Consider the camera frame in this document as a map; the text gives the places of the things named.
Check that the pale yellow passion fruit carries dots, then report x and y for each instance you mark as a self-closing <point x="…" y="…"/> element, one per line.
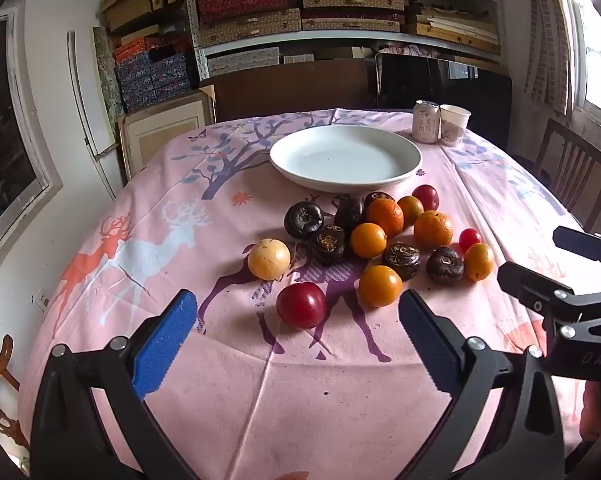
<point x="269" y="258"/>

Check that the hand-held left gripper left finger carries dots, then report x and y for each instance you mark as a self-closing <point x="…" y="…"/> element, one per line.
<point x="165" y="345"/>

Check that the stack of blue floral boxes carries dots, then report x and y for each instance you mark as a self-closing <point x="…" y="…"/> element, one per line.
<point x="150" y="77"/>

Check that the pink cloth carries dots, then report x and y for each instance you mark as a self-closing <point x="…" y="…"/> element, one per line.
<point x="410" y="50"/>

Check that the brown cardboard board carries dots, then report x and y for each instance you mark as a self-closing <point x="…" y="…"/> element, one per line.
<point x="290" y="90"/>

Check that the pink printed tablecloth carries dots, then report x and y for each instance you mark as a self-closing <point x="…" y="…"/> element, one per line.
<point x="300" y="400"/>

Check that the white window frame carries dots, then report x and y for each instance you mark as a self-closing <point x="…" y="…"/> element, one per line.
<point x="23" y="110"/>

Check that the white beverage can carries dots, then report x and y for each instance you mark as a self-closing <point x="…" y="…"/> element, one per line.
<point x="425" y="121"/>

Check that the beige framed board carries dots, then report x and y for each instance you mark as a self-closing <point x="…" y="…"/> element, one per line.
<point x="163" y="127"/>

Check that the white plate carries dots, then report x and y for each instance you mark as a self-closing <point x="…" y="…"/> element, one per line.
<point x="345" y="160"/>

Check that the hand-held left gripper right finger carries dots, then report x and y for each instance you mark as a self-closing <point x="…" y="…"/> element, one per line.
<point x="428" y="345"/>

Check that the dark wooden chair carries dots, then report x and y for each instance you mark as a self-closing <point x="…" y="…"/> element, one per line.
<point x="575" y="170"/>

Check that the small red cherry tomato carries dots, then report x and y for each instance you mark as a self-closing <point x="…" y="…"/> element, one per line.
<point x="470" y="238"/>

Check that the green marbled board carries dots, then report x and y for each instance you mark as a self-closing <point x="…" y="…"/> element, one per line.
<point x="105" y="75"/>

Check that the beige curtain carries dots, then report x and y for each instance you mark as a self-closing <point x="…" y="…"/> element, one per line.
<point x="550" y="35"/>

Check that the small golden orange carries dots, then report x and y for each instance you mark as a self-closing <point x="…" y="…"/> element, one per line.
<point x="410" y="209"/>
<point x="479" y="261"/>
<point x="380" y="285"/>
<point x="368" y="240"/>

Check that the orange tangerine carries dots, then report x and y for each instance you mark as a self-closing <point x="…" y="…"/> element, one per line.
<point x="433" y="230"/>
<point x="385" y="216"/>

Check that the white metal shelf rack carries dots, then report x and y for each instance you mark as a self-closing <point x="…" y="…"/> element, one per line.
<point x="330" y="37"/>

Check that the white wooden strip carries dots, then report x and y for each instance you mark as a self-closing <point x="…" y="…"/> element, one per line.
<point x="85" y="110"/>

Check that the black screen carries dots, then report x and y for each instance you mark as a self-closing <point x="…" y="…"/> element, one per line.
<point x="445" y="90"/>

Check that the white wall outlet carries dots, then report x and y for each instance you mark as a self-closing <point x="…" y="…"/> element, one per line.
<point x="41" y="302"/>

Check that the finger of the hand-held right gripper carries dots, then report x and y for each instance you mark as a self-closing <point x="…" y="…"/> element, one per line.
<point x="585" y="244"/>
<point x="535" y="287"/>

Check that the white paper cup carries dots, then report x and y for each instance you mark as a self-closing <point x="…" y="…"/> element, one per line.
<point x="454" y="125"/>

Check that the red plum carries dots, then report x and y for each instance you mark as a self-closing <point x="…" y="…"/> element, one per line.
<point x="301" y="305"/>
<point x="425" y="196"/>

